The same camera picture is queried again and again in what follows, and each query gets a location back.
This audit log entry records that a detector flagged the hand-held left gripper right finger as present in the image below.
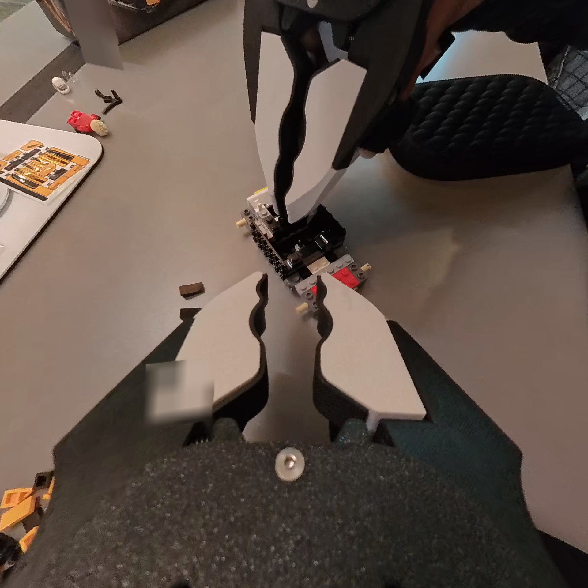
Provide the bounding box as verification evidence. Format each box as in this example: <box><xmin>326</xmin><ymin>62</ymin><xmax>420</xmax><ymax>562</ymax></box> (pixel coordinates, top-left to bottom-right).
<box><xmin>313</xmin><ymin>273</ymin><xmax>428</xmax><ymax>433</ymax></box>

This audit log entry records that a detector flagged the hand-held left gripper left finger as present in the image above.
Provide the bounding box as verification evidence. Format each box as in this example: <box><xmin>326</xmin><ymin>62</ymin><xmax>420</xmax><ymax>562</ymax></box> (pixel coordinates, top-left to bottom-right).
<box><xmin>175</xmin><ymin>271</ymin><xmax>271</xmax><ymax>428</ymax></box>

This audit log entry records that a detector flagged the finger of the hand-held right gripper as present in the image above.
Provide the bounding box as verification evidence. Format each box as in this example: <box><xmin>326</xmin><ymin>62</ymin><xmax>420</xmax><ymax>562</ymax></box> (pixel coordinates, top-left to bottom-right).
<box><xmin>254</xmin><ymin>31</ymin><xmax>306</xmax><ymax>226</ymax></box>
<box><xmin>285</xmin><ymin>59</ymin><xmax>369</xmax><ymax>226</ymax></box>

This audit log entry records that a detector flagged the toy brick car chassis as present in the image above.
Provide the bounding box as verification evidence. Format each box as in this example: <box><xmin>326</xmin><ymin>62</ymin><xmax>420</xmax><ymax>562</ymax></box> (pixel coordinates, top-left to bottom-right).
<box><xmin>234</xmin><ymin>186</ymin><xmax>373</xmax><ymax>318</ymax></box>

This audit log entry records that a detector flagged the person's right forearm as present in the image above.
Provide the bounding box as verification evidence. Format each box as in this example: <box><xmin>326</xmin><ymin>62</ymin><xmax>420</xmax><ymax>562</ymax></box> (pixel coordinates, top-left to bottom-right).
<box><xmin>452</xmin><ymin>0</ymin><xmax>588</xmax><ymax>44</ymax></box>

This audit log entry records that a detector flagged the grey desk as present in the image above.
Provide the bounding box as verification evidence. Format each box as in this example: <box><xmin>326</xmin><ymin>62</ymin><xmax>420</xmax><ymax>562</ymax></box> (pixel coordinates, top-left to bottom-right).
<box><xmin>0</xmin><ymin>0</ymin><xmax>588</xmax><ymax>559</ymax></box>

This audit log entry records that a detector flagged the person's right hand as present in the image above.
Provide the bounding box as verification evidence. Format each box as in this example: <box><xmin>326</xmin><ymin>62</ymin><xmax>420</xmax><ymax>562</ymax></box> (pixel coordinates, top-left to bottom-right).
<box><xmin>427</xmin><ymin>0</ymin><xmax>464</xmax><ymax>34</ymax></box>

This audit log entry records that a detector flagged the black office chair seat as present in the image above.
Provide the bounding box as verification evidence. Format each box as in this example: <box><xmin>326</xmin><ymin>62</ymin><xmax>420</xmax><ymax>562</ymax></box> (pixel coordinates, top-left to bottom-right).
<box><xmin>390</xmin><ymin>76</ymin><xmax>588</xmax><ymax>182</ymax></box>

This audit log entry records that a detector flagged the black toy set box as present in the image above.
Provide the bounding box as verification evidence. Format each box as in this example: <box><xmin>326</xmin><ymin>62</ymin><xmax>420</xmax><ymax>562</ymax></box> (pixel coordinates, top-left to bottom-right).
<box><xmin>36</xmin><ymin>0</ymin><xmax>208</xmax><ymax>45</ymax></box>

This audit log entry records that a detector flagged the small black angular toy part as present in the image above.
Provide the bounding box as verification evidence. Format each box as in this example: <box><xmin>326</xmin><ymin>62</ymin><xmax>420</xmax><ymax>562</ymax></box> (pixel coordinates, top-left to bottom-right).
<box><xmin>95</xmin><ymin>89</ymin><xmax>124</xmax><ymax>115</ymax></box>

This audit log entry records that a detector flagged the dark quilted jacket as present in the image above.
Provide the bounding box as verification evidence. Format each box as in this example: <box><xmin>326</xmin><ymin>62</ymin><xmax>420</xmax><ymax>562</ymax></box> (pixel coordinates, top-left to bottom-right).
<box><xmin>547</xmin><ymin>45</ymin><xmax>588</xmax><ymax>99</ymax></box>

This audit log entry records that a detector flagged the red toy minifigure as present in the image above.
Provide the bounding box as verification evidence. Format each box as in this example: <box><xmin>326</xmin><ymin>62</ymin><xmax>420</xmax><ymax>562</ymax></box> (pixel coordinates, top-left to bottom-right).
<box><xmin>66</xmin><ymin>109</ymin><xmax>110</xmax><ymax>138</ymax></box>

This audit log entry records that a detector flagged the white rounded mat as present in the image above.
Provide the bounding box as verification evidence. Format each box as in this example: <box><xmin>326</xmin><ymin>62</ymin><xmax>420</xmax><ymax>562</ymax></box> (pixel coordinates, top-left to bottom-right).
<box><xmin>0</xmin><ymin>119</ymin><xmax>104</xmax><ymax>281</ymax></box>

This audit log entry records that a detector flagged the orange black sticker sheet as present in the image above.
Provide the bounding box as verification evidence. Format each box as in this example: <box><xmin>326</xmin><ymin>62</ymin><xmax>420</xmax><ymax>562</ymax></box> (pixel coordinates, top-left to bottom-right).
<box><xmin>0</xmin><ymin>139</ymin><xmax>89</xmax><ymax>203</ymax></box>

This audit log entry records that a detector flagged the pile of orange black bricks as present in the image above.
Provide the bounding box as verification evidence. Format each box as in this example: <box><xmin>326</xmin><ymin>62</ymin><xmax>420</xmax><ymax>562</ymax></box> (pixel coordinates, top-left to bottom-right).
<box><xmin>0</xmin><ymin>471</ymin><xmax>56</xmax><ymax>570</ymax></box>

